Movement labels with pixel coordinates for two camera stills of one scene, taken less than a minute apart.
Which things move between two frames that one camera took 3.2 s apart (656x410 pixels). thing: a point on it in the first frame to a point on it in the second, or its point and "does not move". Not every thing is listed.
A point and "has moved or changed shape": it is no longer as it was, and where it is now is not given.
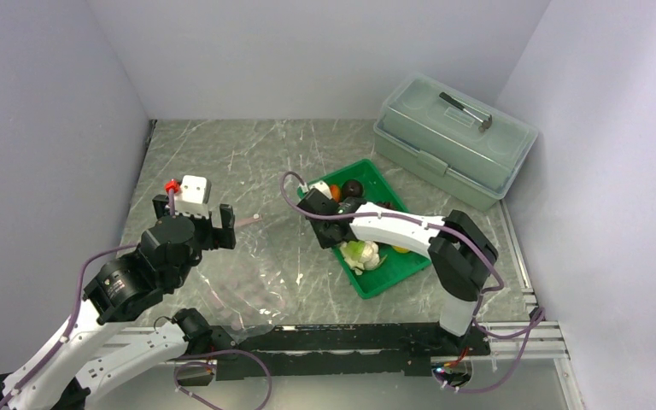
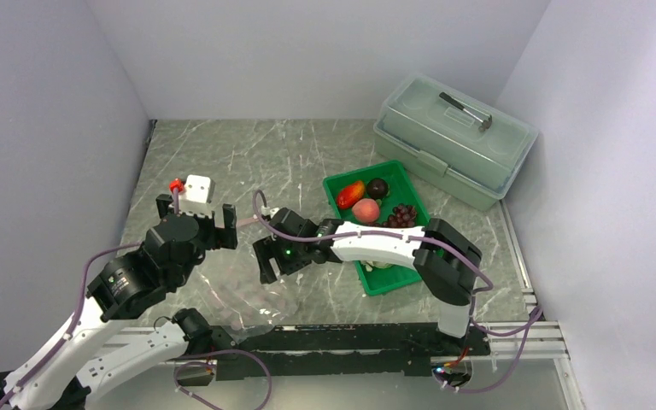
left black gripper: x=222 y=236 does not move
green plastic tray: x=377 y=191 has moved or changed shape
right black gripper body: x=325 y=238 to x=288 y=256
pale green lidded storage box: x=467 y=146 does not move
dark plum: x=353 y=188 to x=377 y=188
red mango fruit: x=335 y=191 to x=350 y=195
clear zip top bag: x=248 y=289 does not move
